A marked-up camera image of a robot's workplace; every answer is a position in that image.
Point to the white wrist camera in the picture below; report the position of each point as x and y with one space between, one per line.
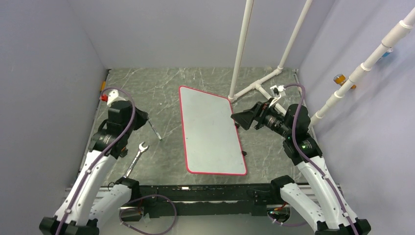
277 92
111 97

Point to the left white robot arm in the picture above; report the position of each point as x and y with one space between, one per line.
78 215

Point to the blue wall fitting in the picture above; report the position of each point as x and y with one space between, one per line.
389 51

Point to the white PVC diagonal pipe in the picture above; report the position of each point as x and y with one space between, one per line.
398 32

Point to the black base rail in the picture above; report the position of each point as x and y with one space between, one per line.
191 200

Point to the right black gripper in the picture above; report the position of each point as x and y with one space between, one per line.
244 118

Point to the red framed whiteboard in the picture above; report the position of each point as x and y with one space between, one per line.
211 140

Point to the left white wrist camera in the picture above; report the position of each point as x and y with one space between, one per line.
111 97

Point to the orange yellow wall fitting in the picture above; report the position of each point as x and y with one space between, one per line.
340 79

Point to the green white marker pen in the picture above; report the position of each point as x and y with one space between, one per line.
154 130

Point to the white PVC pipe frame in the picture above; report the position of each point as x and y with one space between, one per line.
268 41

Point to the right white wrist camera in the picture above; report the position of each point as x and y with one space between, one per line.
277 92

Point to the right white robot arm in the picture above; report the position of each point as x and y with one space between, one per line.
329 214

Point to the silver combination wrench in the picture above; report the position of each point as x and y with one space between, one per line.
142 148

